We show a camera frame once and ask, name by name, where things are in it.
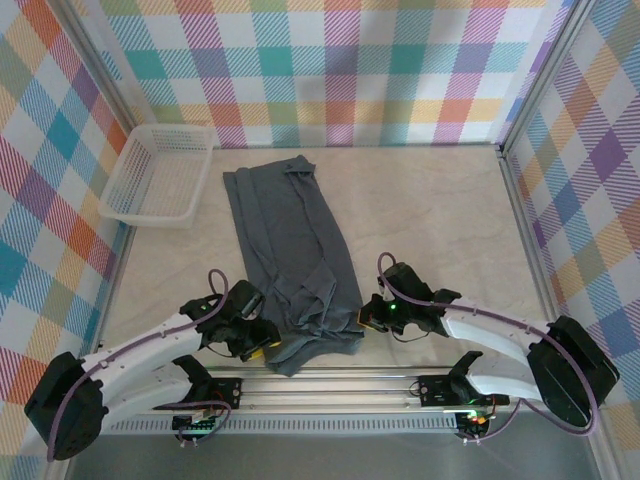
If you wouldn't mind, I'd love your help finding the gray t-shirt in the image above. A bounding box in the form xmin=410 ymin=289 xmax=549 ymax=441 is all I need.
xmin=222 ymin=154 xmax=366 ymax=377

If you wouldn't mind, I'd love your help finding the gray metal panel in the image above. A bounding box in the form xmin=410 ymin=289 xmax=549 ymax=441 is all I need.
xmin=64 ymin=412 xmax=601 ymax=480

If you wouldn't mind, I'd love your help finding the white perforated plastic basket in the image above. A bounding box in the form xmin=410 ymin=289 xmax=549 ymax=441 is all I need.
xmin=98 ymin=124 xmax=217 ymax=230

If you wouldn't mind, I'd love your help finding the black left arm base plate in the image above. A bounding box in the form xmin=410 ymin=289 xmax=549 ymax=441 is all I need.
xmin=207 ymin=377 xmax=244 ymax=409

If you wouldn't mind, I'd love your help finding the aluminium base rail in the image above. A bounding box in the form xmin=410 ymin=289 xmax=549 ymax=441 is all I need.
xmin=99 ymin=364 xmax=609 ymax=416

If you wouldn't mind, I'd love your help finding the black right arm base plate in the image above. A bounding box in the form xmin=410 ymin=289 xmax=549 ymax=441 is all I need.
xmin=417 ymin=373 xmax=509 ymax=406

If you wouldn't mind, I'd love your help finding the slotted gray cable duct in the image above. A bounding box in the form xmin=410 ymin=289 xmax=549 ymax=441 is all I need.
xmin=102 ymin=417 xmax=461 ymax=436

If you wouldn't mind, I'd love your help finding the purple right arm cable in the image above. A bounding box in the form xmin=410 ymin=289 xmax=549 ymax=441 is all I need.
xmin=377 ymin=252 xmax=600 ymax=446

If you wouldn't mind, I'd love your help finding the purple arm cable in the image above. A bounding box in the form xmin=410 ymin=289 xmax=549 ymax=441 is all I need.
xmin=377 ymin=252 xmax=600 ymax=446
xmin=46 ymin=268 xmax=235 ymax=462

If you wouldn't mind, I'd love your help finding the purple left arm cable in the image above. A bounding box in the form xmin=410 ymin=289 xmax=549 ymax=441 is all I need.
xmin=46 ymin=268 xmax=235 ymax=462

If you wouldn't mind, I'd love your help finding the aluminium side rail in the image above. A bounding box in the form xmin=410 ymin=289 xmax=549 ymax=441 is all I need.
xmin=497 ymin=144 xmax=574 ymax=369
xmin=92 ymin=222 xmax=134 ymax=351

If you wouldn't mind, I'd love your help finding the aluminium corner post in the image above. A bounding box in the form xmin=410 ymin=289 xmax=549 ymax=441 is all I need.
xmin=497 ymin=0 xmax=599 ymax=151
xmin=49 ymin=0 xmax=139 ymax=134

